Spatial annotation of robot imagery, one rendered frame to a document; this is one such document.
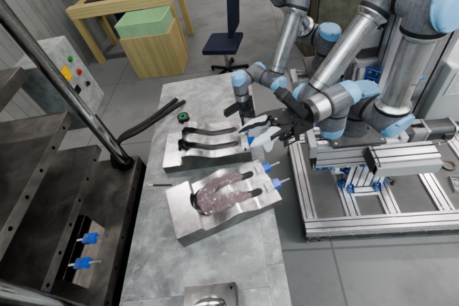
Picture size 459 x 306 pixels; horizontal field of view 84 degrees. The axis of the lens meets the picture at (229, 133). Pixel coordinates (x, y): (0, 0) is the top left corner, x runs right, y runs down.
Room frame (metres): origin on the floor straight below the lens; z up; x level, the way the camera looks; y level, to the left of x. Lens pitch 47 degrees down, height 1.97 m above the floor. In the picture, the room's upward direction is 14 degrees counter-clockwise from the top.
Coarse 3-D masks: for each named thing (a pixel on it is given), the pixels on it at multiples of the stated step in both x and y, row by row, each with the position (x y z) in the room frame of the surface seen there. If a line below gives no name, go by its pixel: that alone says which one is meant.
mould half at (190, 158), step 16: (208, 128) 1.08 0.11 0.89; (224, 128) 1.05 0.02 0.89; (176, 144) 1.05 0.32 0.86; (208, 144) 0.95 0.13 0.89; (240, 144) 0.90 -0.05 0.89; (176, 160) 0.93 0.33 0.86; (192, 160) 0.88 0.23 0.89; (208, 160) 0.87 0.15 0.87; (224, 160) 0.85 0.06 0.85; (240, 160) 0.84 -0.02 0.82
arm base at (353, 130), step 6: (348, 120) 0.69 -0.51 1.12; (354, 120) 0.67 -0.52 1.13; (360, 120) 0.66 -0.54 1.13; (348, 126) 0.68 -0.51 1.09; (354, 126) 0.66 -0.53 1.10; (360, 126) 0.66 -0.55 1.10; (366, 126) 0.66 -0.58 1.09; (348, 132) 0.67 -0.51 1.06; (354, 132) 0.66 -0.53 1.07; (360, 132) 0.65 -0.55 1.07; (366, 132) 0.65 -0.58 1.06
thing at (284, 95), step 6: (276, 90) 0.50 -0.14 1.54; (282, 90) 0.49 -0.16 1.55; (288, 90) 0.49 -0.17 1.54; (276, 96) 0.49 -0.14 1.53; (282, 96) 0.47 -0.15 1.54; (288, 96) 0.47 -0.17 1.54; (282, 102) 0.49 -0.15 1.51; (288, 102) 0.47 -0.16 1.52; (294, 102) 0.47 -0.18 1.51; (294, 108) 0.47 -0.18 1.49; (300, 108) 0.47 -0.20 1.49; (300, 114) 0.47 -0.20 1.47; (306, 114) 0.47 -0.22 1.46
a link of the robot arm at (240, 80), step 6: (234, 72) 1.03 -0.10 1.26; (240, 72) 1.01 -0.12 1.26; (246, 72) 1.03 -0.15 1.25; (234, 78) 0.99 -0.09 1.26; (240, 78) 0.98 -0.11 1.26; (246, 78) 0.99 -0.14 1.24; (234, 84) 0.99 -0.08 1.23; (240, 84) 0.97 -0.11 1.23; (246, 84) 0.98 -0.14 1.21; (234, 90) 0.99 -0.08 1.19; (240, 90) 0.97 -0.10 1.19; (246, 90) 0.98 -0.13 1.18
